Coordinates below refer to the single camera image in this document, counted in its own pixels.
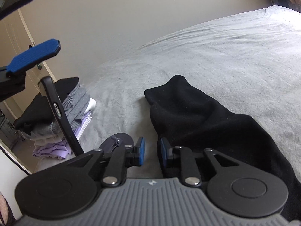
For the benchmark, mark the black phone stand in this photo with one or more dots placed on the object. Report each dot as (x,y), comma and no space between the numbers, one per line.
(122,138)

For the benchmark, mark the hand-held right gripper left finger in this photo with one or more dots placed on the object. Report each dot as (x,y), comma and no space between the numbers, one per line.
(140,150)

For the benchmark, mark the beige wardrobe door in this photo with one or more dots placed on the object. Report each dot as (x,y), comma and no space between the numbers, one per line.
(30,28)

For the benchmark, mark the beige sweatshirt with black sleeves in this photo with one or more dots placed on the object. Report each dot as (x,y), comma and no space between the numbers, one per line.
(199,113)

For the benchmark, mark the stack of folded clothes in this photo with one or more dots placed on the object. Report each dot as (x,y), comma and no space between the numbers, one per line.
(75,103)

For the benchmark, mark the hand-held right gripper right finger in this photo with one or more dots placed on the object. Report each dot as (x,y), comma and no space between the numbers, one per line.
(164,153)

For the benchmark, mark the grey bed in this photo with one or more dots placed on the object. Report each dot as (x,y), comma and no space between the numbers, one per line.
(211,51)

